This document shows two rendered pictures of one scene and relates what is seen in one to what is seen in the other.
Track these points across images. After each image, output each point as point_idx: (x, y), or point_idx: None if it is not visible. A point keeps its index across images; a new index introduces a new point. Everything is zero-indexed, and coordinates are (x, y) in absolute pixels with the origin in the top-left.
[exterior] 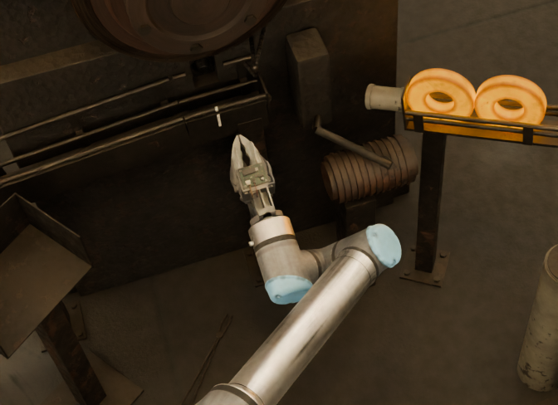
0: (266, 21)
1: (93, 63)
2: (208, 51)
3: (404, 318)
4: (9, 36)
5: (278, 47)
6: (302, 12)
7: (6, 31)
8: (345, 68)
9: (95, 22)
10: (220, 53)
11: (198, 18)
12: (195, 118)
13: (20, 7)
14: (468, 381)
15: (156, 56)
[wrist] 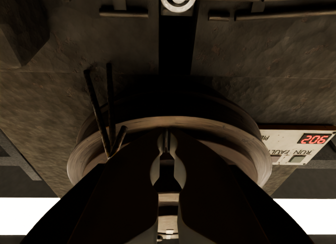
0: (95, 136)
1: (298, 73)
2: (171, 121)
3: None
4: (332, 92)
5: (55, 6)
6: (35, 58)
7: (329, 98)
8: None
9: (261, 171)
10: (149, 30)
11: (176, 218)
12: None
13: (300, 112)
14: None
15: (232, 133)
